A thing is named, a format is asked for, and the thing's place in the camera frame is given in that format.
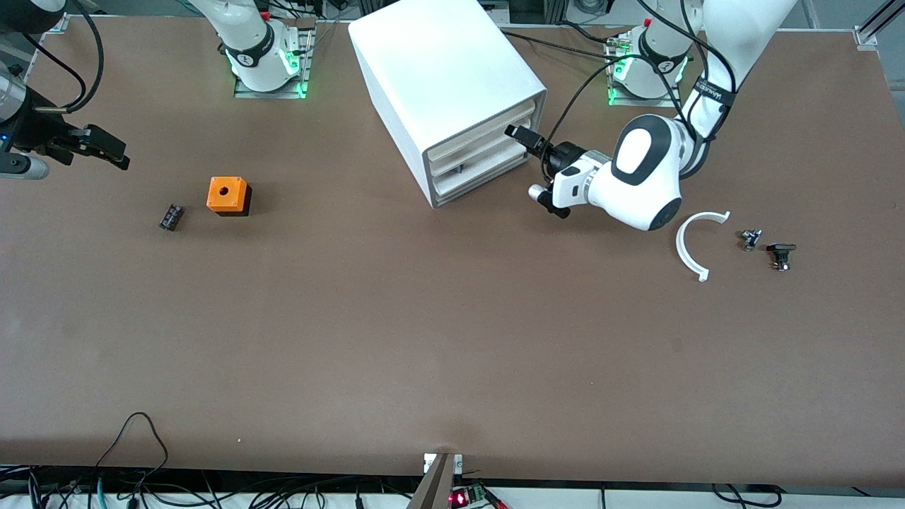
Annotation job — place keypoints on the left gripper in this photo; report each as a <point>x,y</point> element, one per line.
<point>562,155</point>

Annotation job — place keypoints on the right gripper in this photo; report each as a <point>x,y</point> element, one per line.
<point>34,131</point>

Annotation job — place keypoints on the large white cabinet drawer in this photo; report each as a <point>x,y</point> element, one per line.
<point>481,134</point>

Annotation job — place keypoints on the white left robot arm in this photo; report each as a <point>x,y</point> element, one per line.
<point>643,184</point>

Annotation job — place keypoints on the orange button box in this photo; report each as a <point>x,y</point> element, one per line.
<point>226,192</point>

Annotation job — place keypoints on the black push button part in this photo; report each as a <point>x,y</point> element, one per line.
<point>781,249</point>

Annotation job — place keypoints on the small black terminal block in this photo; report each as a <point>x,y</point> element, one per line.
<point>172,216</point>

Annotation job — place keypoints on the white curved plastic arc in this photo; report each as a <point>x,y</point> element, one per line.
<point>680,246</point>

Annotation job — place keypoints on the small silver black part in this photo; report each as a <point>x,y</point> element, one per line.
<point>749,239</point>

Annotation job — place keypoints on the circuit board with red light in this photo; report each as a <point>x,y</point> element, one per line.
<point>459,498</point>

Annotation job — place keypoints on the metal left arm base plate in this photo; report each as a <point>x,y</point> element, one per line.
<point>647,102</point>

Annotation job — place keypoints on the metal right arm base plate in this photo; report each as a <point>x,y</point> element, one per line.
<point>272,94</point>

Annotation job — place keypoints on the white metal bracket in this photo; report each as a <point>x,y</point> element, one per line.
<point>428,463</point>

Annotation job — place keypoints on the tan wooden post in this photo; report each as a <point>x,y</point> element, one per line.
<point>435,488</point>

